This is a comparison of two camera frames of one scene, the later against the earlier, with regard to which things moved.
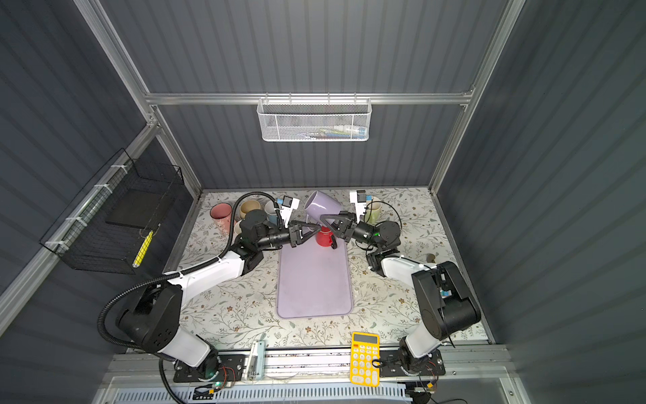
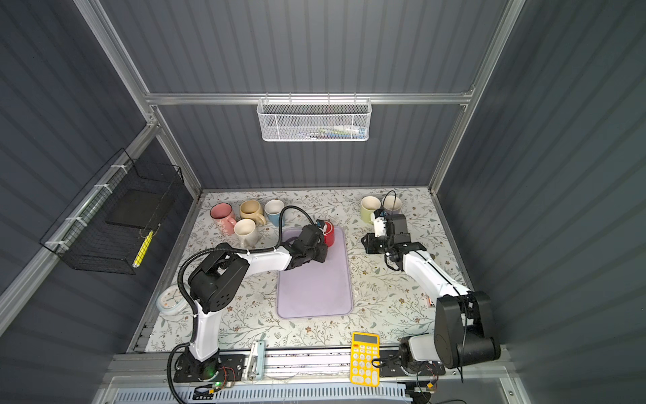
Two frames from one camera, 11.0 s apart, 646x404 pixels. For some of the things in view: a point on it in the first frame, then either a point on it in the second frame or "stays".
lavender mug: (318, 204) -> (389, 204)
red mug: (325, 237) stays
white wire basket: (315, 119) stays
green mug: (373, 210) stays
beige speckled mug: (248, 205) stays
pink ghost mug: (221, 213) stays
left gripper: (296, 236) -> (323, 252)
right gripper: (349, 228) -> (371, 244)
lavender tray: (314, 280) stays
